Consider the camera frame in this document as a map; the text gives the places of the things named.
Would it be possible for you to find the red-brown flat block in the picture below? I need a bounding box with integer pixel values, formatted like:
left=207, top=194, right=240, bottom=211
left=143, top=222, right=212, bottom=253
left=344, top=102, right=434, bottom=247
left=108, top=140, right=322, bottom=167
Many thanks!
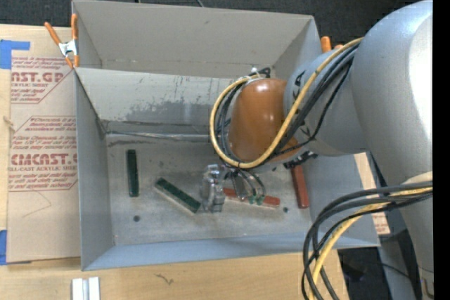
left=290, top=164, right=311, bottom=210
left=222, top=187, right=282, bottom=209

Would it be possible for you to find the grey metal bin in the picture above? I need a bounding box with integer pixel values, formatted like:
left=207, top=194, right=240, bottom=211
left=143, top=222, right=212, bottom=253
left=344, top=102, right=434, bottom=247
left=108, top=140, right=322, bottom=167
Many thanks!
left=71, top=0, right=381, bottom=272

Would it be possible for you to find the brown cardboard board red print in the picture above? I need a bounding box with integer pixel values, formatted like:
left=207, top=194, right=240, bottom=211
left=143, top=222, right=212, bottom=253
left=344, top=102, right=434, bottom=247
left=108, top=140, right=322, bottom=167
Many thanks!
left=0, top=23, right=392, bottom=266

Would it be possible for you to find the dark green flat block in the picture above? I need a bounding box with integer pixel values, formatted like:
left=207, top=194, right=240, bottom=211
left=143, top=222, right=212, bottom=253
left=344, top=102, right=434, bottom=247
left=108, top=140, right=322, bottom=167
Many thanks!
left=125, top=149, right=141, bottom=198
left=153, top=177, right=202, bottom=215

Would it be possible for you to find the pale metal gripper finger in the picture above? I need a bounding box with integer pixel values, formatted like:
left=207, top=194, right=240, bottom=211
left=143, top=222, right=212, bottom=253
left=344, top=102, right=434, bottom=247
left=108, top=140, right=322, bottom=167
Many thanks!
left=205, top=164, right=226, bottom=188
left=200, top=183, right=226, bottom=214

